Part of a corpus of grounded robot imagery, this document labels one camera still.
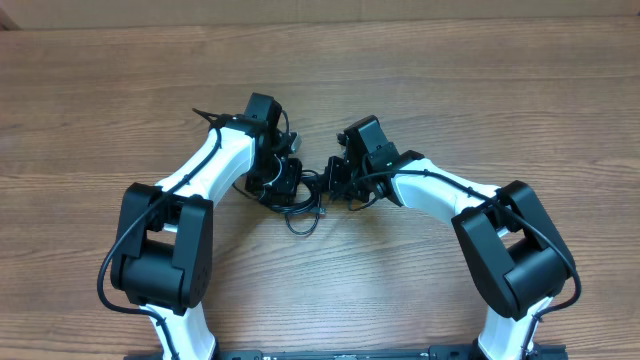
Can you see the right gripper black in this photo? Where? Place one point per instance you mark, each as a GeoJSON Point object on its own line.
{"type": "Point", "coordinates": [333, 182]}

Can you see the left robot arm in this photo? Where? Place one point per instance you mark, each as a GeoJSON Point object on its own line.
{"type": "Point", "coordinates": [162, 257]}

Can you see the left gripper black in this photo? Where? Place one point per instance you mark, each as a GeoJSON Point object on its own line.
{"type": "Point", "coordinates": [289, 183]}

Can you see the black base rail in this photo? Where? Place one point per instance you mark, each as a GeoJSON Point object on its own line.
{"type": "Point", "coordinates": [345, 355]}

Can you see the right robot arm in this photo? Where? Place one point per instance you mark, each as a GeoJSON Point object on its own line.
{"type": "Point", "coordinates": [518, 261]}

